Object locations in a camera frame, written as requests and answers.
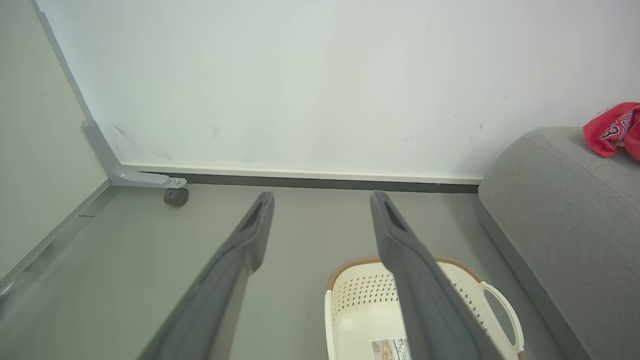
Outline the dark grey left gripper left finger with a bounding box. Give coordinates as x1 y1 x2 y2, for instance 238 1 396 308
137 191 275 360

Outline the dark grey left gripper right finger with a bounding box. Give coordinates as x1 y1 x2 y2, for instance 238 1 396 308
370 190 506 360

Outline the red jersey clothing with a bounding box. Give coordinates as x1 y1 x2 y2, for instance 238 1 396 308
582 101 640 162

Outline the white plastic laundry basket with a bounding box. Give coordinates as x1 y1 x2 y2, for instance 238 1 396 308
324 256 528 360

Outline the printed label sticker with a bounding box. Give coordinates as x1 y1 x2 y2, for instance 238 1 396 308
371 338 412 360

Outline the black caster wheel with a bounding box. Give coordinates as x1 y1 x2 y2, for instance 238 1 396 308
163 187 190 208

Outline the white and black baseboard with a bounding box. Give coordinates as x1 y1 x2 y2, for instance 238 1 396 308
122 161 483 194

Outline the grey fabric sofa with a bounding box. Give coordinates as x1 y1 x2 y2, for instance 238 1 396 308
477 126 640 360

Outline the grey mobile partition panel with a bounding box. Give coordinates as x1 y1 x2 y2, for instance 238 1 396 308
0 0 188 307

